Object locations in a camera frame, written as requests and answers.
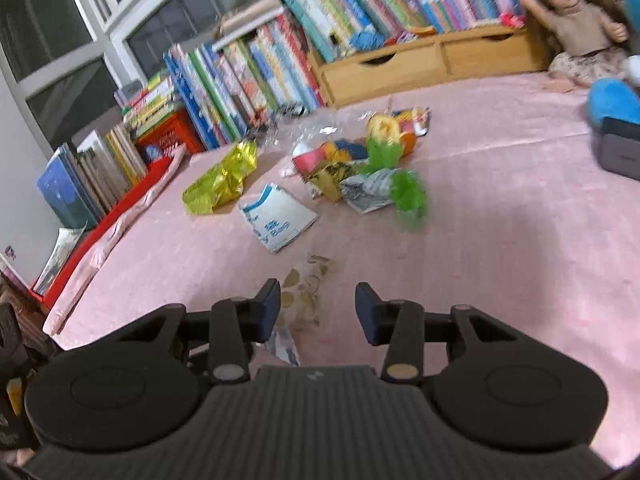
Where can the row of pale books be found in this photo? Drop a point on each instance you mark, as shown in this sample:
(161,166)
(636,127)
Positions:
(75,185)

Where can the pink yellow wrapper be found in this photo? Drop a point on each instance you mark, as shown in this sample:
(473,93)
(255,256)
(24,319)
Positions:
(415,119)

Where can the pink bed sheet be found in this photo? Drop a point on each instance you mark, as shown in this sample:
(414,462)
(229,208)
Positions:
(500,235)

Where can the yellow green foil wrapper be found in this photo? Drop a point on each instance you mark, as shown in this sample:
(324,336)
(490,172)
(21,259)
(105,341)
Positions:
(220,180)

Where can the stack of flat books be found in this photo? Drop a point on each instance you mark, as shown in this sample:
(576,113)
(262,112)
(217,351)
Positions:
(150,100)

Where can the green fringed wrapper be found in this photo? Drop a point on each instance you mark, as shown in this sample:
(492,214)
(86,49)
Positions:
(382,155)
(412,200)

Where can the red blue colourful wrapper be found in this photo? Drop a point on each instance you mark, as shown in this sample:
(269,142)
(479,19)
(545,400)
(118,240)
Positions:
(325,155)

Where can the pink folded blanket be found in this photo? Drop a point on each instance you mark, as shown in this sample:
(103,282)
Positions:
(100,255)

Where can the yellow round wrapper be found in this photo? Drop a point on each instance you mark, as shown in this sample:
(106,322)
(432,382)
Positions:
(382,127)

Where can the white blue packet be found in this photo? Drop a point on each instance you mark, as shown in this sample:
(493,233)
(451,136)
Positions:
(275,217)

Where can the white crumpled wrapper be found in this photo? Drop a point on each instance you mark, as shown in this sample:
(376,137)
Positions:
(367,192)

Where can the glossy magazine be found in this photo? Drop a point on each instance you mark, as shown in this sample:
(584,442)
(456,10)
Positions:
(57,260)

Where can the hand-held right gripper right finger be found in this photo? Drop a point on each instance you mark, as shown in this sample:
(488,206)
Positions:
(367,315)

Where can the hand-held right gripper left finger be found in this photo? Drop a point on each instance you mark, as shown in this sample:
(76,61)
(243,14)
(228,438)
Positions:
(269,310)

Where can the beige paper roll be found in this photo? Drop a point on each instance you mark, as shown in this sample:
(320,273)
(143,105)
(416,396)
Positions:
(250,22)

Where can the red plastic crate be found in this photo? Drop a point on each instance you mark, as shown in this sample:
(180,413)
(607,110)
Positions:
(170,135)

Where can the brown patterned clear packet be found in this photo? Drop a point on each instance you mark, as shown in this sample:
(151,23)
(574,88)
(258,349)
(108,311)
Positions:
(302,295)

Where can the wooden drawer organizer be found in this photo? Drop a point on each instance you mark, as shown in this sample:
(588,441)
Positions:
(410,75)

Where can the grey box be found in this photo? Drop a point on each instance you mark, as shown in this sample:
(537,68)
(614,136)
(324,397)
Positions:
(620,155)

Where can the yellow black wrapper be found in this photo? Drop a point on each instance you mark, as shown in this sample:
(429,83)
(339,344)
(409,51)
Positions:
(330,182)

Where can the row of tall picture books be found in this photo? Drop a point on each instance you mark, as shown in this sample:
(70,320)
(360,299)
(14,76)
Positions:
(240,80)

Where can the orange curved toy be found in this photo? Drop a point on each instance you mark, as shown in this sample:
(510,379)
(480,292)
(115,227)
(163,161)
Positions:
(407,36)

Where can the clear plastic bag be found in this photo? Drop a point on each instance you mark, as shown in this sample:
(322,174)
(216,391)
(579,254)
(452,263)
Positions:
(320,125)

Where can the black toy bicycle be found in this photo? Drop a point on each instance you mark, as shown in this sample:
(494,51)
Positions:
(290,111)

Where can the blue yarn ball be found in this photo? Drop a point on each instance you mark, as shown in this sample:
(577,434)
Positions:
(367,41)

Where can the long-haired doll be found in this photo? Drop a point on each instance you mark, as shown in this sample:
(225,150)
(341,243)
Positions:
(580,25)

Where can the orange wrapper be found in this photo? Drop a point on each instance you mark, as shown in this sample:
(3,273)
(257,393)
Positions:
(409,142)

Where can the blue plush toy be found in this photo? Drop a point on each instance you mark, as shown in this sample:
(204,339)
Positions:
(615,100)

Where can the red tray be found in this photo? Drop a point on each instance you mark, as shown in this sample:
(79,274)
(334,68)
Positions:
(132,200)

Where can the pink hair clip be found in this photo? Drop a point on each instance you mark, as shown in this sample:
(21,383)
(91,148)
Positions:
(512,20)

